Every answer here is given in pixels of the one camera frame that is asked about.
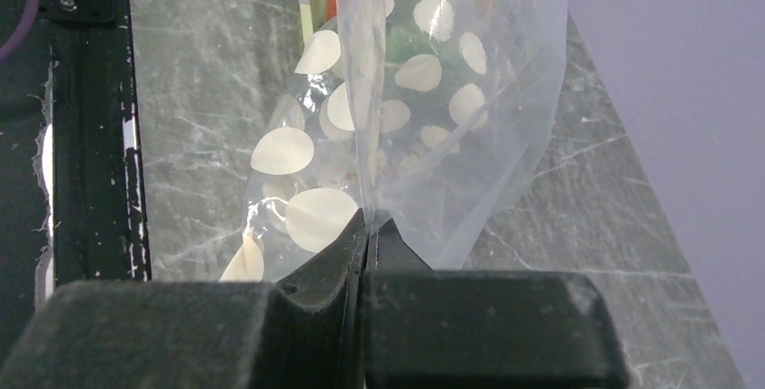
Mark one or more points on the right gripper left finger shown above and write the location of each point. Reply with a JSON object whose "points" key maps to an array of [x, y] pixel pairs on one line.
{"points": [[298, 332]]}

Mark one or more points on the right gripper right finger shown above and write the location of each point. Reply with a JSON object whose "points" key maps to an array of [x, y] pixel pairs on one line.
{"points": [[426, 328]]}

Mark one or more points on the clear polka dot zip bag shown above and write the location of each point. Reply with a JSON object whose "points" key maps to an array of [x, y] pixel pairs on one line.
{"points": [[432, 114]]}

